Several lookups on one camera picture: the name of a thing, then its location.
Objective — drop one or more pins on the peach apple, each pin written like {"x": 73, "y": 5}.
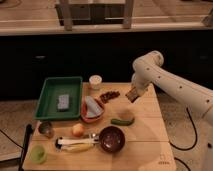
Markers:
{"x": 78, "y": 130}

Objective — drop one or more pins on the brown grapes bunch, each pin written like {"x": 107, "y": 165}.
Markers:
{"x": 109, "y": 95}

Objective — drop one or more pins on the yellow banana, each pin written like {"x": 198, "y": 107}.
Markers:
{"x": 77, "y": 148}

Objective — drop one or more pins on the green plastic tray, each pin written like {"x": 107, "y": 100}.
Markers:
{"x": 52, "y": 88}

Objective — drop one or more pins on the orange bowl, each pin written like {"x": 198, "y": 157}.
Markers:
{"x": 84, "y": 112}

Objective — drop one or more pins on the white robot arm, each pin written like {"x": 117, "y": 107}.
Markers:
{"x": 147, "y": 69}

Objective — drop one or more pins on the purple bowl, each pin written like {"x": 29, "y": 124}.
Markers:
{"x": 111, "y": 139}

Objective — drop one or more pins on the small metal cup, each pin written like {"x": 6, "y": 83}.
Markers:
{"x": 46, "y": 129}

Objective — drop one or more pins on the black bar at table edge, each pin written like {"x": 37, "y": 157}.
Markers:
{"x": 28, "y": 132}

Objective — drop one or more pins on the grey sponge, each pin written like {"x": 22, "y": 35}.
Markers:
{"x": 63, "y": 102}

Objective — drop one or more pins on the green plastic cup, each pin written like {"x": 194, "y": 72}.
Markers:
{"x": 38, "y": 154}

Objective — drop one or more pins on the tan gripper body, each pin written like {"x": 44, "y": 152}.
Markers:
{"x": 132, "y": 95}

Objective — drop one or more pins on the white cup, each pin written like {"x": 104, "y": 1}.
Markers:
{"x": 95, "y": 81}

